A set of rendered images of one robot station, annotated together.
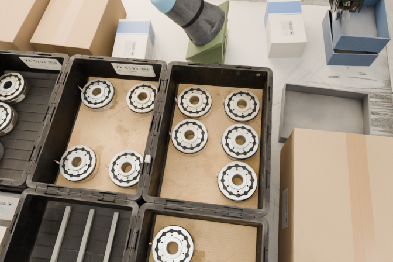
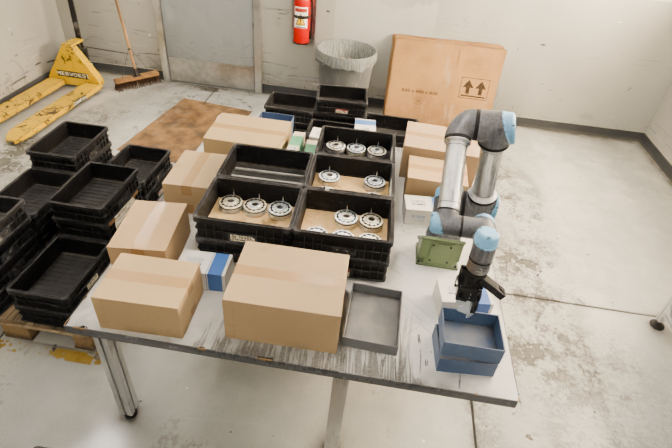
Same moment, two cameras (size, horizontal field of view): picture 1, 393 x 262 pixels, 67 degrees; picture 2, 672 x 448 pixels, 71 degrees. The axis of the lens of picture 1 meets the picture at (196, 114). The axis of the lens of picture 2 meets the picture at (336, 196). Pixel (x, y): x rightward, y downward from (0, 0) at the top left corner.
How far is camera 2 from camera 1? 1.59 m
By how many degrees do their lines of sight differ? 52
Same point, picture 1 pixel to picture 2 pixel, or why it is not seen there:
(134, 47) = (419, 204)
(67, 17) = (432, 167)
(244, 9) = not seen: hidden behind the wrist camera
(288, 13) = not seen: hidden behind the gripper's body
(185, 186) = (314, 218)
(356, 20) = (476, 342)
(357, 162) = (323, 281)
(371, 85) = (413, 366)
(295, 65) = (427, 311)
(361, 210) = (292, 276)
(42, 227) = (295, 170)
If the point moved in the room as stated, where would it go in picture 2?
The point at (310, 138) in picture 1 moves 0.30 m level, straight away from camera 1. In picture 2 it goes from (341, 261) to (408, 306)
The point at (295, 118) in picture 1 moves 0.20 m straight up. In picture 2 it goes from (373, 303) to (380, 267)
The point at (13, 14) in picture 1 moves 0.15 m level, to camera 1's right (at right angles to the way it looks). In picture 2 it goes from (425, 144) to (434, 158)
